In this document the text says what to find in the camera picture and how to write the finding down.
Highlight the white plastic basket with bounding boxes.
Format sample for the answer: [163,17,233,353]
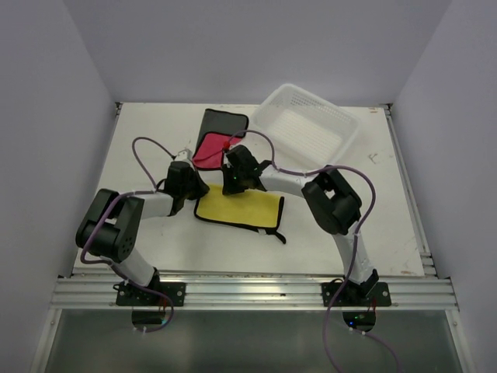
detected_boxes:
[250,84,360,169]

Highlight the grey and yellow towel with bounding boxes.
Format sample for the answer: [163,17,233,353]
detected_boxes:
[193,184,287,244]

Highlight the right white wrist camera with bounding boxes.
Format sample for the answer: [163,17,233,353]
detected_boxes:
[221,141,237,153]

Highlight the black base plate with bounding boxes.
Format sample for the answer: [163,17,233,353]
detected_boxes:
[113,281,186,307]
[321,281,391,310]

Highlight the aluminium mounting rail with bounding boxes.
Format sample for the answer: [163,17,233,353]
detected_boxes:
[50,270,458,311]

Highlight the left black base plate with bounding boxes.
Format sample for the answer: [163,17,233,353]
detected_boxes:
[113,281,186,307]

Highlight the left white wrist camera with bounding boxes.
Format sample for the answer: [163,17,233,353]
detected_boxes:
[173,148,193,165]

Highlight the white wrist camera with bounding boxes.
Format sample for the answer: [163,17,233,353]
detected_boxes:
[221,141,237,153]
[173,148,193,165]

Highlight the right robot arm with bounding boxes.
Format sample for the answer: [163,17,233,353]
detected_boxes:
[221,145,379,305]

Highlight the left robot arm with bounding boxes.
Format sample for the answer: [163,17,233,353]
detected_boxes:
[75,161,210,305]

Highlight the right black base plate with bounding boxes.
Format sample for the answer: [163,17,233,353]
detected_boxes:
[321,281,391,310]

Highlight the grey and pink towel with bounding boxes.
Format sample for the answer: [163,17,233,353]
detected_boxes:
[193,109,249,171]

